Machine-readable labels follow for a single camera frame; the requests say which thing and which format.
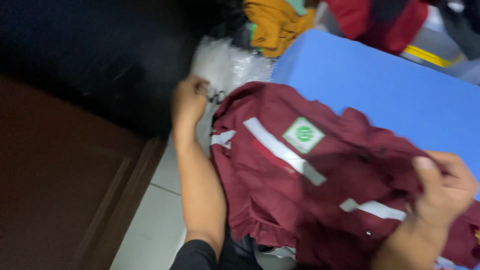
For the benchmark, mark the small black scissors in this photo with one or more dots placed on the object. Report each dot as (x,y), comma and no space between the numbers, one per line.
(216,96)

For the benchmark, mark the person's right hand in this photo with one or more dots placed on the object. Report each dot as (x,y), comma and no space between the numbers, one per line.
(440,195)

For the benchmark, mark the person's left hand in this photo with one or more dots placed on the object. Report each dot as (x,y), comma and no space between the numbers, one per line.
(189,99)

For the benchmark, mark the red garment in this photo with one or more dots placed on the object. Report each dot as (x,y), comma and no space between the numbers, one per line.
(378,20)

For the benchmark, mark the person's left fingers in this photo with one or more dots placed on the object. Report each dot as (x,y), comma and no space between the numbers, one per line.
(200,84)

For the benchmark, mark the brown wooden door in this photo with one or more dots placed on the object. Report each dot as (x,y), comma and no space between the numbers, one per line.
(71,180)

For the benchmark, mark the clear plastic bag heap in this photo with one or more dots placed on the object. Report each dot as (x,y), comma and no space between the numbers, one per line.
(230,63)

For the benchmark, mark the grey garment yellow stripe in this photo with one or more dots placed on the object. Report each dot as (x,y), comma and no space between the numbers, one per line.
(435,47)

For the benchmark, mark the person's black sleeve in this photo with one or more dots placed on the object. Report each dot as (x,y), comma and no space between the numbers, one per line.
(198,257)

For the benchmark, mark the maroon work shirt reflective stripes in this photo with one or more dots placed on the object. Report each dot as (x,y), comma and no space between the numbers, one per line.
(318,180)

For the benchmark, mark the mustard yellow garment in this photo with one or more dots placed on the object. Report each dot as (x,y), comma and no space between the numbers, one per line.
(275,26)

